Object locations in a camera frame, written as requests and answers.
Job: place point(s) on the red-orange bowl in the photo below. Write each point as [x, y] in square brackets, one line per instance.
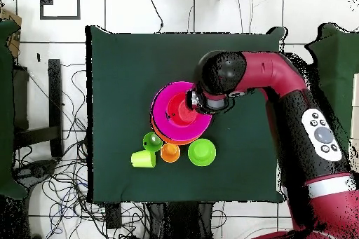
[179, 115]

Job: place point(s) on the large pink bowl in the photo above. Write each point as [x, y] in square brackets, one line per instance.
[162, 121]

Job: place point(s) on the large orange bowl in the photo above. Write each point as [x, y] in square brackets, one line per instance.
[165, 138]

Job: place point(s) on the lime yellow cup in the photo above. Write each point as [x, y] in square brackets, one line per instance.
[143, 159]

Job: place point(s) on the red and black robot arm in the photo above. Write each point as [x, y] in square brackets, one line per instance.
[280, 76]

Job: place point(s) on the dark green tablecloth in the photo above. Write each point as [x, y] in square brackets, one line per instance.
[182, 54]

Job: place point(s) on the small green bowl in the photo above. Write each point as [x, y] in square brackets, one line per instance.
[202, 152]

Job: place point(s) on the orange cup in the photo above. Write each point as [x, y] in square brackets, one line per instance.
[170, 153]

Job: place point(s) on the green cup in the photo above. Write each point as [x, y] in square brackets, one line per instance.
[151, 143]

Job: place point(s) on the black power strip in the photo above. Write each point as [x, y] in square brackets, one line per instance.
[113, 216]

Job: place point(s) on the green covered side table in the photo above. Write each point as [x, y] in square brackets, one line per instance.
[339, 68]
[5, 110]

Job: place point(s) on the cardboard box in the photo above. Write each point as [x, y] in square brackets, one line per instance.
[14, 37]

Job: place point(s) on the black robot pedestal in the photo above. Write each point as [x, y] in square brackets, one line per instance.
[182, 219]

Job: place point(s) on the black stand frame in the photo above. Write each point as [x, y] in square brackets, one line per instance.
[55, 96]

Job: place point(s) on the grey pedestal foot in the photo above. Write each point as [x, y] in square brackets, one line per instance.
[39, 169]

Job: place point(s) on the black square floor frame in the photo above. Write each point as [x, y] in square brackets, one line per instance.
[41, 3]

